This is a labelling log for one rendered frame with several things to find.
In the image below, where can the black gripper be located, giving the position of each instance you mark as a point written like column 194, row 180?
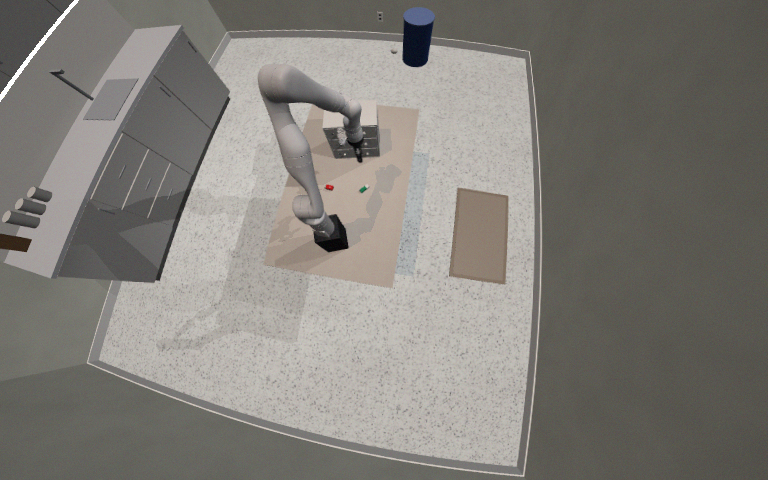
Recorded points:
column 357, row 147

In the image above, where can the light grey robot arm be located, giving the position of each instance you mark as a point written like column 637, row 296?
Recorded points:
column 285, row 83

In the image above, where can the grey chest of drawers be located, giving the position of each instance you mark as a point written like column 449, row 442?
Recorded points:
column 369, row 117

